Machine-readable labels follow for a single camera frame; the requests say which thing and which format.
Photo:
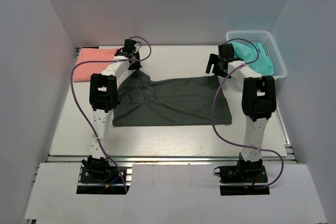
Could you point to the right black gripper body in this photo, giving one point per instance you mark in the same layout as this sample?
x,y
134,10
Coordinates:
x,y
221,72

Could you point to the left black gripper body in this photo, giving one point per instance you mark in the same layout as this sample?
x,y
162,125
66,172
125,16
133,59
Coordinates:
x,y
137,65

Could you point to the dark grey t-shirt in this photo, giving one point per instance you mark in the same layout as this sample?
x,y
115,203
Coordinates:
x,y
170,102

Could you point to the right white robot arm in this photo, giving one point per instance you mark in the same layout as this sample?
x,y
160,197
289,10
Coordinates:
x,y
258,102

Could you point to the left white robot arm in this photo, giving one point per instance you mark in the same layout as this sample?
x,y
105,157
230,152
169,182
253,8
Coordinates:
x,y
103,95

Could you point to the teal t-shirt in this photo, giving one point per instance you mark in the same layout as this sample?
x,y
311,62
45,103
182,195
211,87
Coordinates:
x,y
247,53

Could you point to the white plastic basket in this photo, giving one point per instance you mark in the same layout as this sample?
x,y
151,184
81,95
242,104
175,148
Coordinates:
x,y
266,40

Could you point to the folded pink t-shirt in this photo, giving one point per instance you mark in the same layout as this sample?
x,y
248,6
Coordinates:
x,y
84,71

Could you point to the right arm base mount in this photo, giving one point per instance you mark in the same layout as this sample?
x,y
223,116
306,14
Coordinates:
x,y
242,180

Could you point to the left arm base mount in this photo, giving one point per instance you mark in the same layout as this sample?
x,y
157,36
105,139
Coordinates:
x,y
99,177

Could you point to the aluminium rail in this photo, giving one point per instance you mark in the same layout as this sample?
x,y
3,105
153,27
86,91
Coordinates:
x,y
147,159

